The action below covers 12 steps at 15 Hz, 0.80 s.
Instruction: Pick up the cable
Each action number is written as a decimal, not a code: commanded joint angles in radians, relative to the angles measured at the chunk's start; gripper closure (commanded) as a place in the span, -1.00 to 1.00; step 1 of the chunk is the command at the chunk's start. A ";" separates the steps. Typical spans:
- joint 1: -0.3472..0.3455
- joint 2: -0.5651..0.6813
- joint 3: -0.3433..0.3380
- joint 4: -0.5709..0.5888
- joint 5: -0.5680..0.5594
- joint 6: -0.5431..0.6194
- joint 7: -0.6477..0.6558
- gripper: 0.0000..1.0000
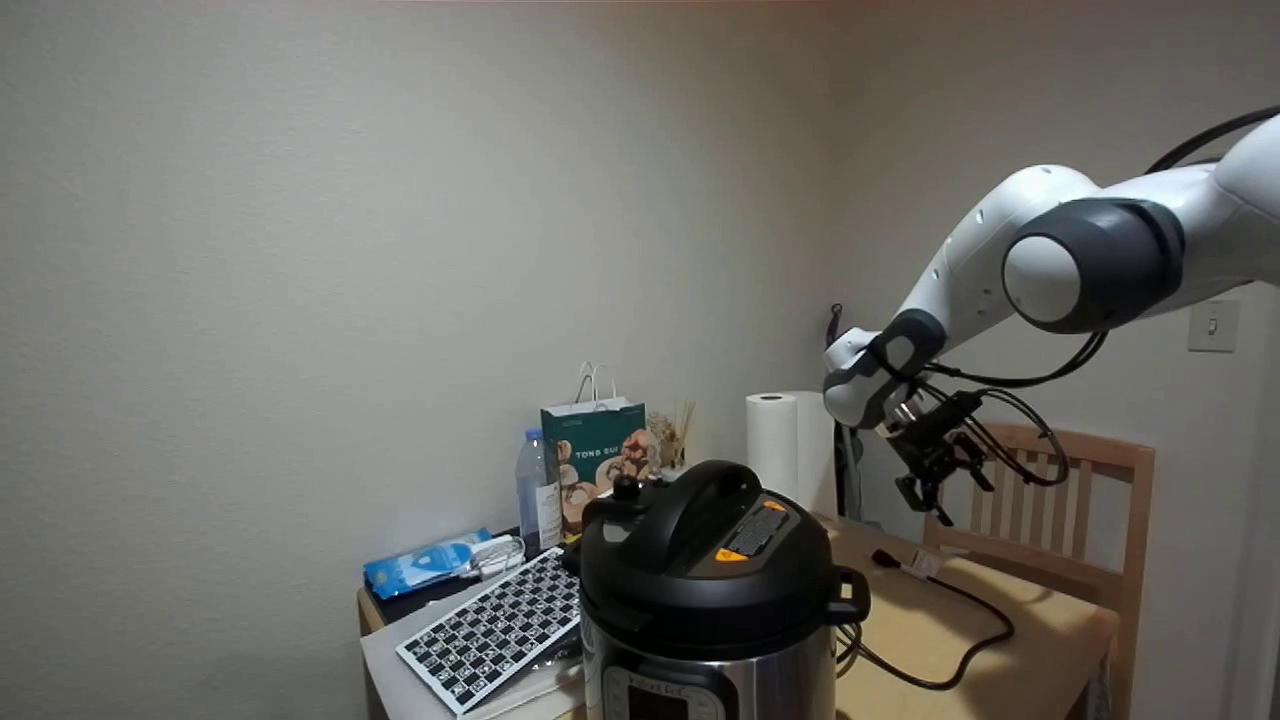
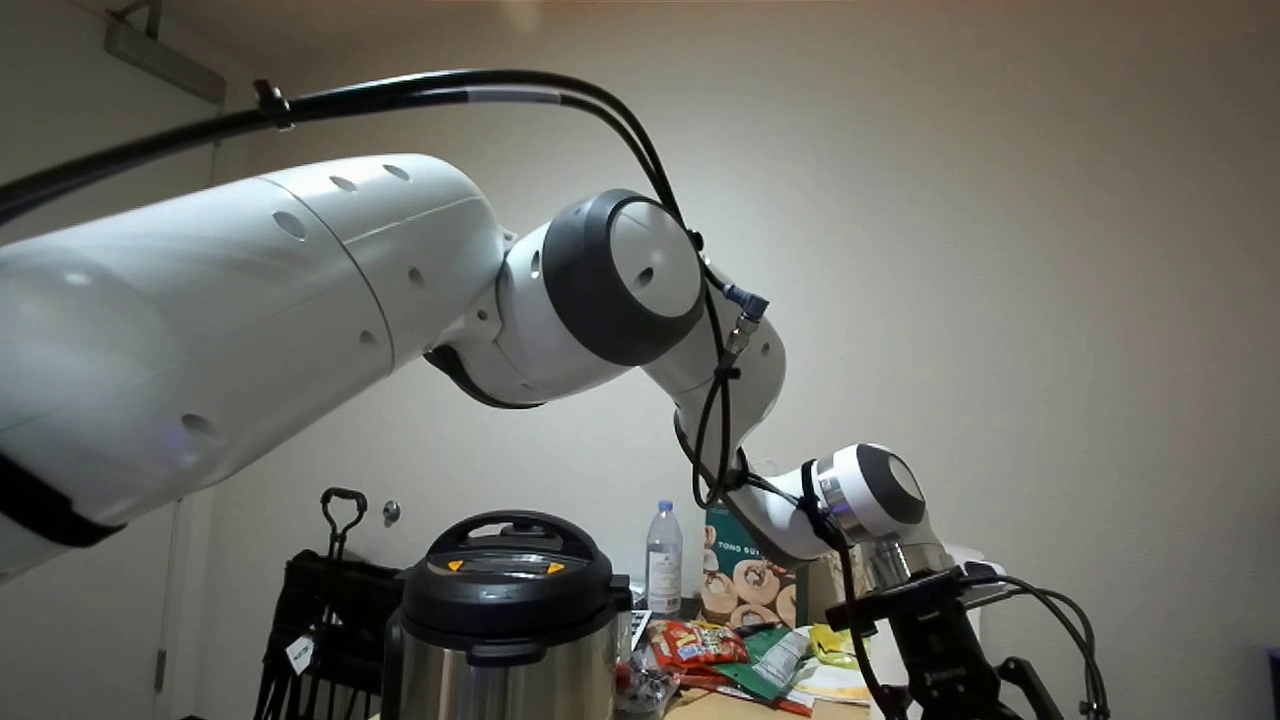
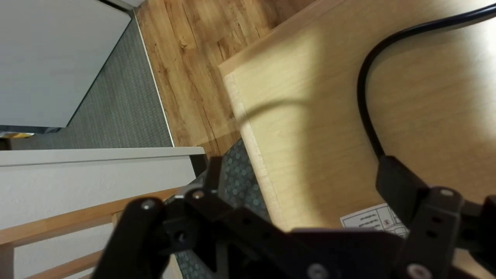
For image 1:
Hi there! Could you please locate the clear plastic water bottle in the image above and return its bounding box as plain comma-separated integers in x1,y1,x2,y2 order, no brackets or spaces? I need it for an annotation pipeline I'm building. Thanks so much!
510,424,565,562

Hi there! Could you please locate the brown dried plant bundle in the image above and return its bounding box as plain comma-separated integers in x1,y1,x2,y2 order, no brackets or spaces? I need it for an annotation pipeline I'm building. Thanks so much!
645,403,701,489

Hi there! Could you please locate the white wall light switch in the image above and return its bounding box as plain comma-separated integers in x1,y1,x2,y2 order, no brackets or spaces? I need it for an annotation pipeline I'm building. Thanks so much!
1182,296,1243,360

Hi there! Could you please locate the black power cable white tag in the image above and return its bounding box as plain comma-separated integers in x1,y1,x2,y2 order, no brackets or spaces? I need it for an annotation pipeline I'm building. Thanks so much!
829,543,1020,698

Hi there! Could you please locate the blue wet wipes pack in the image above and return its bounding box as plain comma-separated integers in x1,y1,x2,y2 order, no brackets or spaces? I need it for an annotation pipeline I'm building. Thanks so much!
358,528,490,608

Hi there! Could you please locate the wooden slatted chair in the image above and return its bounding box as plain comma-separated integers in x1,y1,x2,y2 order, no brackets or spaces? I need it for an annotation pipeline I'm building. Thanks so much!
919,420,1161,720

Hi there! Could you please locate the white paper towel roll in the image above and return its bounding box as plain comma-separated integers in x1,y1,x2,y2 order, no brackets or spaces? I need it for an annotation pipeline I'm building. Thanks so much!
738,383,839,521

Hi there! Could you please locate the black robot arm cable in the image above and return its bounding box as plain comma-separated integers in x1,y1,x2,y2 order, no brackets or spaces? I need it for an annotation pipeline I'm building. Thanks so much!
917,105,1280,494

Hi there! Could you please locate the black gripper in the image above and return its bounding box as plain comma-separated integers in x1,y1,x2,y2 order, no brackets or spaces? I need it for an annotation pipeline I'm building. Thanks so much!
884,390,999,528

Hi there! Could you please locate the black steel pressure cooker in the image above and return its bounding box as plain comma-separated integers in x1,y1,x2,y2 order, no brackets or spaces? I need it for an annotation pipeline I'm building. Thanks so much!
554,456,877,720

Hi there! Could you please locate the black vacuum handle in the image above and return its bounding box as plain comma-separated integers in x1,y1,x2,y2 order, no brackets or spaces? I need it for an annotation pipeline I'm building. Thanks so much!
818,300,859,521

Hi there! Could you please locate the small white packet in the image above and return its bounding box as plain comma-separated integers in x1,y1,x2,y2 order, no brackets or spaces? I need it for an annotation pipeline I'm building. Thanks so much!
464,528,526,581

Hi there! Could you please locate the green paper gift bag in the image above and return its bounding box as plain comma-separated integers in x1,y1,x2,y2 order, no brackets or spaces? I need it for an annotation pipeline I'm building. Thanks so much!
536,356,651,540

